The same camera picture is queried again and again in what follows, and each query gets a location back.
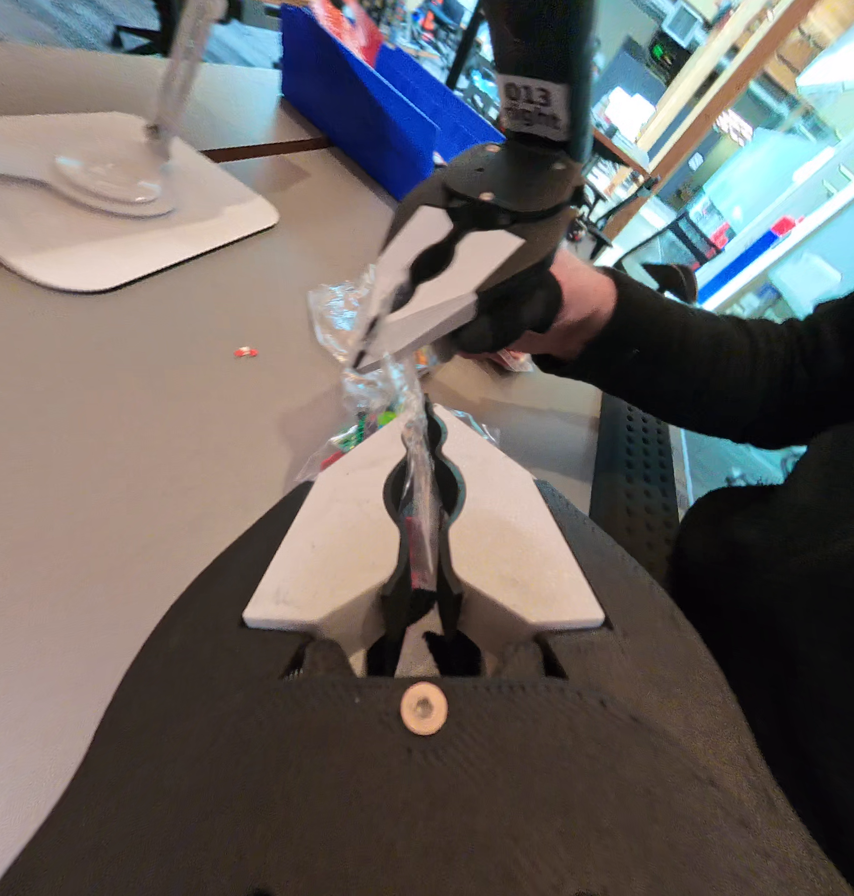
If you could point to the white stand with wooden board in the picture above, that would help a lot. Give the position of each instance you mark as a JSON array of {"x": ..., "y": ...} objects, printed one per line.
[{"x": 119, "y": 231}]

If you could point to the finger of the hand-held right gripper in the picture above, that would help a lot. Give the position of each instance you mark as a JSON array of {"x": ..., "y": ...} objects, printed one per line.
[
  {"x": 462, "y": 280},
  {"x": 406, "y": 245}
]

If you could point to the person's black clothing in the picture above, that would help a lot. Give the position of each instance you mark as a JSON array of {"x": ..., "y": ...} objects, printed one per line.
[{"x": 784, "y": 630}]

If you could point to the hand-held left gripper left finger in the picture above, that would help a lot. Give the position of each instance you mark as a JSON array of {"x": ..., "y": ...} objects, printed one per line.
[{"x": 329, "y": 553}]

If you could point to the black perforated mat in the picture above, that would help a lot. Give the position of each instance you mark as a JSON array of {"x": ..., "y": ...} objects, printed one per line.
[{"x": 633, "y": 476}]

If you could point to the person's right forearm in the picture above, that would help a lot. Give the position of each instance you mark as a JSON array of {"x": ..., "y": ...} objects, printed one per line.
[{"x": 714, "y": 371}]

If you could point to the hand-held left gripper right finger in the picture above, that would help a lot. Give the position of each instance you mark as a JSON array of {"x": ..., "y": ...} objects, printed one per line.
[{"x": 525, "y": 553}]

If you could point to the person's right hand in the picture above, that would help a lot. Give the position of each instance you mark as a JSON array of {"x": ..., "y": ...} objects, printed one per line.
[{"x": 584, "y": 308}]

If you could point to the clear bag of small parts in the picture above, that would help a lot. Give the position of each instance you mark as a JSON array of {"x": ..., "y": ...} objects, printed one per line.
[{"x": 336, "y": 315}]

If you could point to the red printed packet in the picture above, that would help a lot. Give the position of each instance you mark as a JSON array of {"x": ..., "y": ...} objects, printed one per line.
[{"x": 350, "y": 28}]

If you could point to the blue plastic bin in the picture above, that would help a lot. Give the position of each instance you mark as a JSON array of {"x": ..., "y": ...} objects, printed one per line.
[{"x": 371, "y": 112}]

